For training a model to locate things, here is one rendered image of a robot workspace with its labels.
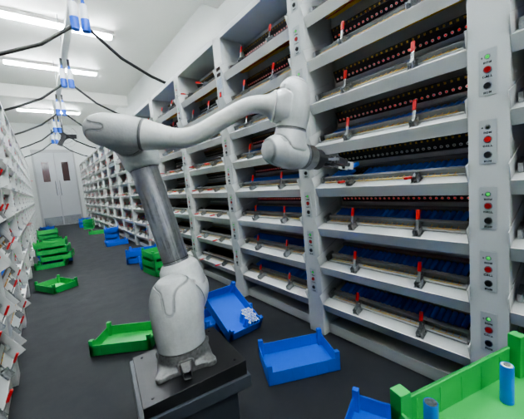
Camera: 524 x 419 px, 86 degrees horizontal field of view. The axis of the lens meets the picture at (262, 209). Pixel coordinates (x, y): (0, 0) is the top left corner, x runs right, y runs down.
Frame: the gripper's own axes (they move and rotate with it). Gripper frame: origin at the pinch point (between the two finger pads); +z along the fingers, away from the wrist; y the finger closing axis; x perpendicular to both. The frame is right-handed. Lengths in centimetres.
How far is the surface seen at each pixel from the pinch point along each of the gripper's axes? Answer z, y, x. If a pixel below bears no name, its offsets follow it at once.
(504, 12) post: -4, -50, -35
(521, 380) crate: -31, -60, 47
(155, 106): -5, 229, -82
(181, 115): -5, 159, -57
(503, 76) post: -1, -50, -19
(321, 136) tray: 4.8, 17.0, -15.6
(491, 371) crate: -35, -56, 46
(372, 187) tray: 3.9, -10.0, 9.1
